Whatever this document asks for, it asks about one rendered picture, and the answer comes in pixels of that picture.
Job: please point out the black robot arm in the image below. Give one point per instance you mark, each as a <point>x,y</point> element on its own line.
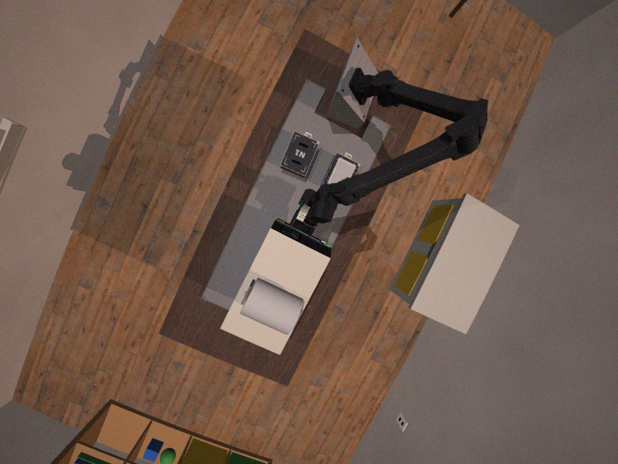
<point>462,137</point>

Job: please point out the grey cylinder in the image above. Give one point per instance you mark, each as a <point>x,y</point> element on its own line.
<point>272,306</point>

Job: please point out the cream rectangular plate with grid of square holes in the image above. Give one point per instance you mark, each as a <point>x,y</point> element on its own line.
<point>303,212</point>

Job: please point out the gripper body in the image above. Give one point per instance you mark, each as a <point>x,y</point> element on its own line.
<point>307,196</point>

